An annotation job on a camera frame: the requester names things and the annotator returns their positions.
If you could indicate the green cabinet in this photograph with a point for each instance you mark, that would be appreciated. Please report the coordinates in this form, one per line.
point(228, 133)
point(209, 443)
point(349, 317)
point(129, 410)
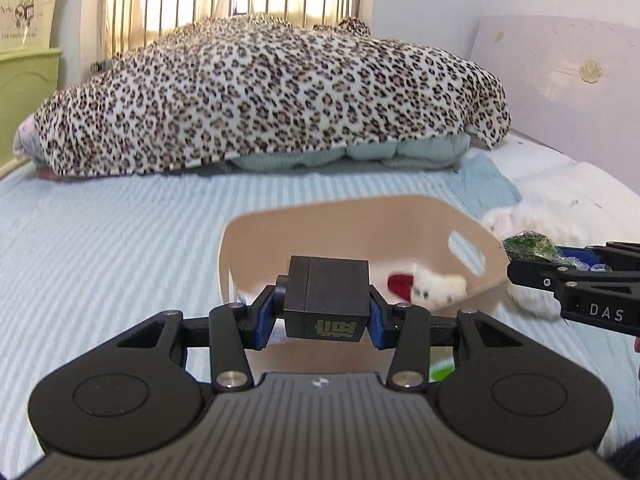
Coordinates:
point(25, 75)

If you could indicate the beige plastic basket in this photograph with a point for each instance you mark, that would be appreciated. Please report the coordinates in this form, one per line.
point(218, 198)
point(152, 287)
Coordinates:
point(320, 230)

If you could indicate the black cube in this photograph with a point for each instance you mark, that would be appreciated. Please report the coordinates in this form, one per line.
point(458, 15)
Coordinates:
point(327, 297)

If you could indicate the green plastic packet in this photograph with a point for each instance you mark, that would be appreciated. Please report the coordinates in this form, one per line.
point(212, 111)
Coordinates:
point(530, 246)

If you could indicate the metal bed headboard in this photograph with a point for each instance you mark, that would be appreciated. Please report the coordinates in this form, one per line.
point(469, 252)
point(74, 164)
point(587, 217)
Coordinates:
point(225, 0)

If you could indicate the blue striped bed sheet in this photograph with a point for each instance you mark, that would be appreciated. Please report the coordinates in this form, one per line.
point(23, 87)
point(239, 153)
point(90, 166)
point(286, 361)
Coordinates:
point(115, 240)

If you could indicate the white and red plush toy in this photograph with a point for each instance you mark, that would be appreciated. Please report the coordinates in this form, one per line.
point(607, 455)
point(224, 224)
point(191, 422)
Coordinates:
point(435, 285)

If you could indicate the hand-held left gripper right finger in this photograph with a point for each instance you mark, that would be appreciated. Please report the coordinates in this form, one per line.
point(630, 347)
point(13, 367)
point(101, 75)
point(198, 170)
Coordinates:
point(378, 321)

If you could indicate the light blue quilt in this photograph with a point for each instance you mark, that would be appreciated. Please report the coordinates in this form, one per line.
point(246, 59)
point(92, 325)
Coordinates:
point(350, 154)

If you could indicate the leopard print blanket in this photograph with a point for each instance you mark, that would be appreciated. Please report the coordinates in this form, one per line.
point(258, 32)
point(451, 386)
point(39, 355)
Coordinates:
point(270, 95)

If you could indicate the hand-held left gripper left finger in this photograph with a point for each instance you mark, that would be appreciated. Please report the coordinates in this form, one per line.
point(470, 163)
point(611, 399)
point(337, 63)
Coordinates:
point(264, 321)

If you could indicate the green item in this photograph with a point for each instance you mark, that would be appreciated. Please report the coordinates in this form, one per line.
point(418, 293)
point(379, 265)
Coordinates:
point(441, 371)

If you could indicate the white fluffy plush toy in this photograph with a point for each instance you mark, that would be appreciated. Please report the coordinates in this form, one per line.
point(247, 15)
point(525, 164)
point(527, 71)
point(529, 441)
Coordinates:
point(565, 210)

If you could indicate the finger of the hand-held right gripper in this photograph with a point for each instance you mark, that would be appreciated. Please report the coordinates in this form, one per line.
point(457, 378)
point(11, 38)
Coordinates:
point(580, 254)
point(532, 272)

